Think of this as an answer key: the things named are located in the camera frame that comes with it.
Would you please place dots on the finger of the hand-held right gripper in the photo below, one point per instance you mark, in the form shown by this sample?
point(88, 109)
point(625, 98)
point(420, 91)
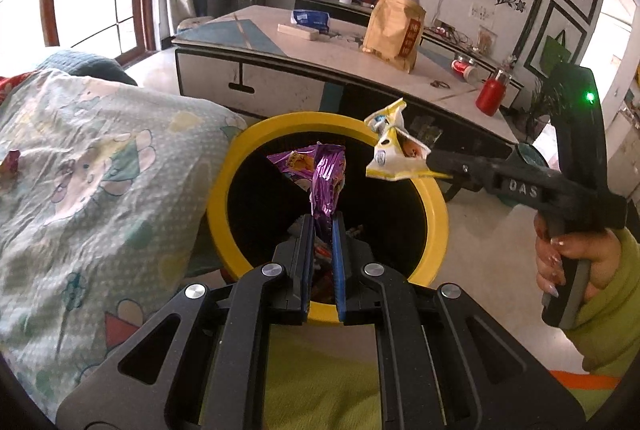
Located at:
point(452, 166)

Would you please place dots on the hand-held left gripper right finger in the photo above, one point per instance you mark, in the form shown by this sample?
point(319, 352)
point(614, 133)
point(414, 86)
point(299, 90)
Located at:
point(339, 260)

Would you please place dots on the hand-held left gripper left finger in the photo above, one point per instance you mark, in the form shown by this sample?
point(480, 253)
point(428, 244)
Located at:
point(306, 260)

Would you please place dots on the yellow white snack wrapper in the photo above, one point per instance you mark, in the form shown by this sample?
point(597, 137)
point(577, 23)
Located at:
point(395, 155)

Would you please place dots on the purple snack wrapper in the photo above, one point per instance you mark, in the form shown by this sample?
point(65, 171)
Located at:
point(292, 165)
point(327, 180)

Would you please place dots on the yellow trash bin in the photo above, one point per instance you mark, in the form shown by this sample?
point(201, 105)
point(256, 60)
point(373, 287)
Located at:
point(225, 190)

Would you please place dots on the person's right forearm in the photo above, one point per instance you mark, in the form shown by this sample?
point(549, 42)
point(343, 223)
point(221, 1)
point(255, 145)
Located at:
point(615, 320)

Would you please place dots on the person's right hand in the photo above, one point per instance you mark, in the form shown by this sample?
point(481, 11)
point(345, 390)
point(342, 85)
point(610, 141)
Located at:
point(602, 255)

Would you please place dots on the red bottle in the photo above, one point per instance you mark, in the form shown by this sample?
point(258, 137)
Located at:
point(490, 97)

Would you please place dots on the potted plant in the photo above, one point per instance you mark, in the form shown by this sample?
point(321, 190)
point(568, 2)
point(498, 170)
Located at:
point(537, 110)

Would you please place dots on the red can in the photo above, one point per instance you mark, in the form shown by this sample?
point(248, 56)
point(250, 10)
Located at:
point(464, 69)

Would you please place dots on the person's green clothing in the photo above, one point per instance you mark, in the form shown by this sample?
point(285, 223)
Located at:
point(320, 385)

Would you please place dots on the white coffee table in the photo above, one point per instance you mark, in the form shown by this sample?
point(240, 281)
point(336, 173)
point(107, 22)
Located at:
point(350, 65)

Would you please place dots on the brown paper bag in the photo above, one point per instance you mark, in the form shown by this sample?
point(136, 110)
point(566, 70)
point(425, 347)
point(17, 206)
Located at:
point(392, 35)

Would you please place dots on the framed picture with green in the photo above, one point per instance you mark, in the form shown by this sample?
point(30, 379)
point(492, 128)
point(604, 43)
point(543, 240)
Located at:
point(552, 45)

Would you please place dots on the orange cloth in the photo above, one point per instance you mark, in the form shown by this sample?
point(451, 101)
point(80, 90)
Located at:
point(580, 380)

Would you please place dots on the flat white box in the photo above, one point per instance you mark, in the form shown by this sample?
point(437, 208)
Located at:
point(297, 31)

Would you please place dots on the blue packet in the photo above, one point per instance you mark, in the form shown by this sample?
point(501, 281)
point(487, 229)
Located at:
point(310, 17)

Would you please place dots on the teal quilted blanket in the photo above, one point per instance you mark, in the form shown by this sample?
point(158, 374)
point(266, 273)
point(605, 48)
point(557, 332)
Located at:
point(85, 65)

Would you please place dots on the red patterned blanket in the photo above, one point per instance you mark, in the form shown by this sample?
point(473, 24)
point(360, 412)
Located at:
point(10, 85)

